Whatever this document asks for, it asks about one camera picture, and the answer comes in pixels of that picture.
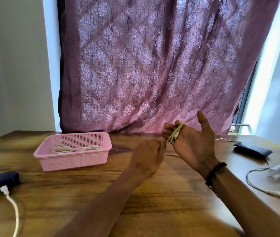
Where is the person's right hand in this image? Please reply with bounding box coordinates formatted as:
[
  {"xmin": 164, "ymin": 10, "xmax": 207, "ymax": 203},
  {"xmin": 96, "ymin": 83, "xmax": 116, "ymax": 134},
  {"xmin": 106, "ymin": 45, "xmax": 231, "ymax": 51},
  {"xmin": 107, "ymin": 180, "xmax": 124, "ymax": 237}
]
[{"xmin": 161, "ymin": 110, "xmax": 219, "ymax": 172}]

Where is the person's left hand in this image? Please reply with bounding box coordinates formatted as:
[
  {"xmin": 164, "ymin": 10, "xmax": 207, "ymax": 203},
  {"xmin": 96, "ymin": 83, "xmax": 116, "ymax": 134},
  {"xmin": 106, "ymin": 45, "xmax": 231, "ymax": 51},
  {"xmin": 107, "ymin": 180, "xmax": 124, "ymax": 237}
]
[{"xmin": 130, "ymin": 139, "xmax": 167, "ymax": 177}]

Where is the yellowish cable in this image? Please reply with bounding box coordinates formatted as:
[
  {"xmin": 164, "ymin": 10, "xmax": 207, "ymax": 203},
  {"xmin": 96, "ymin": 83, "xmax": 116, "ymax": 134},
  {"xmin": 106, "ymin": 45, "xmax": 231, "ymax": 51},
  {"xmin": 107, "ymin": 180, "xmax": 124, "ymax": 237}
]
[{"xmin": 165, "ymin": 120, "xmax": 185, "ymax": 157}]

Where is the pink plastic basket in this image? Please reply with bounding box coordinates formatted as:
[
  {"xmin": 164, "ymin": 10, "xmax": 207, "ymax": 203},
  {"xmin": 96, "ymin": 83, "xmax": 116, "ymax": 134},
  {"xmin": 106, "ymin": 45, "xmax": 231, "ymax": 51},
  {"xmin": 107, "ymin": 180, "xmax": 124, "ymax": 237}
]
[{"xmin": 33, "ymin": 132, "xmax": 113, "ymax": 172}]

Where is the person's left forearm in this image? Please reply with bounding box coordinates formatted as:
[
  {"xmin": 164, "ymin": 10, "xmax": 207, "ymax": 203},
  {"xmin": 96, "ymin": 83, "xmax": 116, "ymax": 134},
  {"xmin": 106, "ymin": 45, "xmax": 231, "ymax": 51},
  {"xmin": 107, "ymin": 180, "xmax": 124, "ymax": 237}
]
[{"xmin": 56, "ymin": 170, "xmax": 155, "ymax": 237}]

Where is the wooden desk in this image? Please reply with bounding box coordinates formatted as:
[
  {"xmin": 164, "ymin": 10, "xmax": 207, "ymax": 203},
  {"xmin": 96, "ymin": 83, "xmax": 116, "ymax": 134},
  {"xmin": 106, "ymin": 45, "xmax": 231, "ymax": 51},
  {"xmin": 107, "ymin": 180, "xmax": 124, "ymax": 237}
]
[{"xmin": 0, "ymin": 130, "xmax": 280, "ymax": 237}]

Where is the black wristband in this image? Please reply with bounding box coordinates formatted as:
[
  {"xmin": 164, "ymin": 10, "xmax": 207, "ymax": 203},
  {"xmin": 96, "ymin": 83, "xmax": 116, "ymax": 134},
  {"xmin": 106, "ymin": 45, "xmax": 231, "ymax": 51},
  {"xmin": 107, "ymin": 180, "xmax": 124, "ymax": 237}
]
[{"xmin": 205, "ymin": 162, "xmax": 227, "ymax": 189}]

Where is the metal window latch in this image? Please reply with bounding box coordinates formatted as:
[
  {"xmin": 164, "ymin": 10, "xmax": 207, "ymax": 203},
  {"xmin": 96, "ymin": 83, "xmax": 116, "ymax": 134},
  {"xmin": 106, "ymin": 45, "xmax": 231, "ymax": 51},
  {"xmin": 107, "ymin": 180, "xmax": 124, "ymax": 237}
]
[{"xmin": 231, "ymin": 123, "xmax": 250, "ymax": 132}]

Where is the black wallet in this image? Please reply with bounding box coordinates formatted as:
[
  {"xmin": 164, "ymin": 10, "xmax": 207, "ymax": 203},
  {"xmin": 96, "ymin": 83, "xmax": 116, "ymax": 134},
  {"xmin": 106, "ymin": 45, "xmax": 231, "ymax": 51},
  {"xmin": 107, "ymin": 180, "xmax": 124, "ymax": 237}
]
[{"xmin": 233, "ymin": 142, "xmax": 273, "ymax": 160}]

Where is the clear plastic bottle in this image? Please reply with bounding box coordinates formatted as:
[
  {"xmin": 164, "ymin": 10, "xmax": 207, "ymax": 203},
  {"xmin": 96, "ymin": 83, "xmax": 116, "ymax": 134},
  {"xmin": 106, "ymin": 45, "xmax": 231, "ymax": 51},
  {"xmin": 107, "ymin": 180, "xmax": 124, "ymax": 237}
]
[{"xmin": 268, "ymin": 163, "xmax": 280, "ymax": 180}]

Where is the purple patterned curtain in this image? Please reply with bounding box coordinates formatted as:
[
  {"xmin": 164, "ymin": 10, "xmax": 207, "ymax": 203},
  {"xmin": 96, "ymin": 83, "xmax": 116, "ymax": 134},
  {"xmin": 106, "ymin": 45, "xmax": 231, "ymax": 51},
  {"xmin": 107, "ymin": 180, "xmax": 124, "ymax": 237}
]
[{"xmin": 58, "ymin": 0, "xmax": 280, "ymax": 135}]

